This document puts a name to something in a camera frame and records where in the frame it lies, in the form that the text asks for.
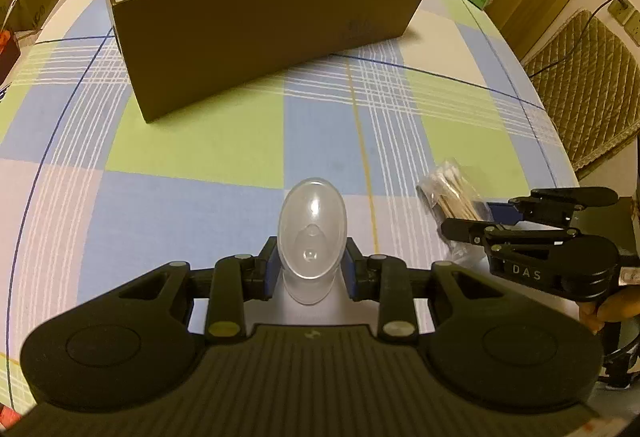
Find dark wooden tray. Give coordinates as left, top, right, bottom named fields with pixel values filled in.
left=0, top=30, right=21, bottom=83

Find cotton swabs packet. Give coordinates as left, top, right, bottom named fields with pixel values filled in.
left=416, top=160, right=492, bottom=263

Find checked tablecloth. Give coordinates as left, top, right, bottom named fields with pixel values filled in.
left=1, top=0, right=576, bottom=412

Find person right hand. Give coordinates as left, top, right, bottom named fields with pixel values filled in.
left=578, top=285, right=640, bottom=333

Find quilted chair cushion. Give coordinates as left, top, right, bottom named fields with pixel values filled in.
left=524, top=9, right=639, bottom=178

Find translucent plastic cup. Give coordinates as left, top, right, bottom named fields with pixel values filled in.
left=277, top=177, right=347, bottom=305

